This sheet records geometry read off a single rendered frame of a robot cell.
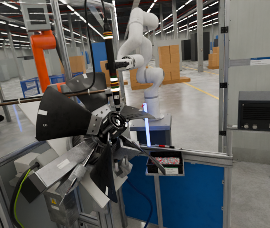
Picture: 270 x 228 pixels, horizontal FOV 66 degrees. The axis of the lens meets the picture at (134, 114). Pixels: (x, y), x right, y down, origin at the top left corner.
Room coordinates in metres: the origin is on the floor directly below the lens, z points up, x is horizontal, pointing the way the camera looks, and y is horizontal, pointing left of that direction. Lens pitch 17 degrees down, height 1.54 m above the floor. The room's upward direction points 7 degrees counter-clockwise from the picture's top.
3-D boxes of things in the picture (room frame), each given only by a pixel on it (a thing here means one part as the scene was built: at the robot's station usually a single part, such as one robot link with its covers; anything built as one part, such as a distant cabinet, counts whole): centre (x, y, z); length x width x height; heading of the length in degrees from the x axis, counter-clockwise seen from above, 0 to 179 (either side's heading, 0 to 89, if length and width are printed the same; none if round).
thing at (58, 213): (1.02, 0.49, 0.73); 0.15 x 0.09 x 0.22; 62
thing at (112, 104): (1.06, 0.10, 1.32); 0.09 x 0.07 x 0.10; 97
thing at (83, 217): (1.05, 0.34, 0.56); 0.19 x 0.04 x 0.04; 62
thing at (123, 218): (1.53, 0.21, 0.39); 0.04 x 0.04 x 0.78; 62
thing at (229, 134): (1.13, -0.55, 0.96); 0.03 x 0.03 x 0.20; 62
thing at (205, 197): (1.33, -0.17, 0.45); 0.82 x 0.02 x 0.66; 62
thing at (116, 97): (1.06, 0.09, 1.47); 0.04 x 0.04 x 0.46
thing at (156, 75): (1.69, -0.19, 1.27); 0.19 x 0.12 x 0.24; 74
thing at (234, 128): (1.08, -0.64, 1.04); 0.24 x 0.03 x 0.03; 62
